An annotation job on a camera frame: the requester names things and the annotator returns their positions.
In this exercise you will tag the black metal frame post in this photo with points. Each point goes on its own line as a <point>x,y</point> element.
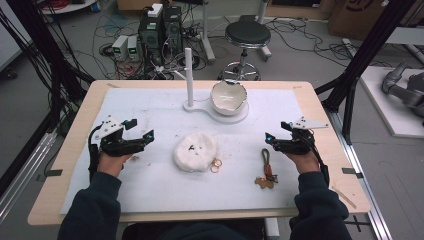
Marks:
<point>43,50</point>
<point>360,60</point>

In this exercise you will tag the white shell-shaped bowl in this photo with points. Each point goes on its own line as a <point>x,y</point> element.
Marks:
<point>228,100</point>

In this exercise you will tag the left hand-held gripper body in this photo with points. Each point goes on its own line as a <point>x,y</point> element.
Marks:
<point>113,145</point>

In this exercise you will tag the white fluffy round pad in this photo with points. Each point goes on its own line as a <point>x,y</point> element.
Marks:
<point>195,160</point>

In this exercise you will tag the black tape cross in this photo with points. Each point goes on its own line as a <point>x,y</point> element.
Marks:
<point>357,222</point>

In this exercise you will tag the black computer tower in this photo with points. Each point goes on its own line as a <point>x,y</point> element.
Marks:
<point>150,40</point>
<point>172,33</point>

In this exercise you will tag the black tape strip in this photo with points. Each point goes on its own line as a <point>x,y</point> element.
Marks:
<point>53,173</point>
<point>351,172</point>

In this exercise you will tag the grey bench power supply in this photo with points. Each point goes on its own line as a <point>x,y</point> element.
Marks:
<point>133,48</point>
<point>120,48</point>

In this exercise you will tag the small dark earrings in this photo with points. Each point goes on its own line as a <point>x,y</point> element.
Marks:
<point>192,147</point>

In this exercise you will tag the white table leg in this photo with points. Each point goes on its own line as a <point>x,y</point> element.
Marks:
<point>272,230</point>

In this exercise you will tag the thin wooden stick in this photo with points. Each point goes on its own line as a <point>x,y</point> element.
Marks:
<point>344,197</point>

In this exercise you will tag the aluminium rail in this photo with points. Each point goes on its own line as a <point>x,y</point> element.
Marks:
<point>365,173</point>
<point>23,180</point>

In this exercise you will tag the person's left hand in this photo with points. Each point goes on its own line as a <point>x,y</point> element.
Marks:
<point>111,165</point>

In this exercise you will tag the white platform board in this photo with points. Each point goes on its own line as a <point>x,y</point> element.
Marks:
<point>383,113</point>

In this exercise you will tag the person's right hand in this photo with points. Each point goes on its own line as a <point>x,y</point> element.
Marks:
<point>306,162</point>

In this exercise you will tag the person's dark clothed body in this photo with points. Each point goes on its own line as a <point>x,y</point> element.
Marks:
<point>200,232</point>

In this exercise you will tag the white desk leg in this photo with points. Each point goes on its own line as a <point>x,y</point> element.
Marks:
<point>207,36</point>
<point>264,40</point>

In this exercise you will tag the white power adapter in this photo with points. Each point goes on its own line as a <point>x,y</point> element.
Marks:
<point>155,10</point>

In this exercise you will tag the white foam table mat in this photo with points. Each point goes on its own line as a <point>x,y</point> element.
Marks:
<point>160,190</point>

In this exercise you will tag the black round stool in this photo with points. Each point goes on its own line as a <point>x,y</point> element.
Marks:
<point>248,33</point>

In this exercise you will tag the white jewelry stand with pole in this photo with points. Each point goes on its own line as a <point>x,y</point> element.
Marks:
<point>189,76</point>

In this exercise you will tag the brown cardboard box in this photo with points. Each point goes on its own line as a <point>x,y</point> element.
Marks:
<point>360,16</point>

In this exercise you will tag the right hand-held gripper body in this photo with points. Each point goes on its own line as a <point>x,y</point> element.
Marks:
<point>300,145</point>

